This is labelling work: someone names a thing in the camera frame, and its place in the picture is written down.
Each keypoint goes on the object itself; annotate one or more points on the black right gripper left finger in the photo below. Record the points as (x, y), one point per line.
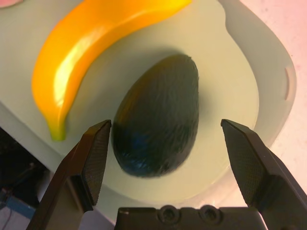
(79, 167)

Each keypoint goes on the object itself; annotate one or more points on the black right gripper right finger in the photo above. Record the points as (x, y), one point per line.
(259, 172)

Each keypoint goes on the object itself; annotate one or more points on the dark green toy avocado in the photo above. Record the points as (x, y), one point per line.
(158, 115)

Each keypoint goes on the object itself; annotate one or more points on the yellow toy banana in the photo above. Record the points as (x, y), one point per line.
(72, 48)

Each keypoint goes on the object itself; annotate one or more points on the translucent green cutting board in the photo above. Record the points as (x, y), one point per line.
(275, 72)

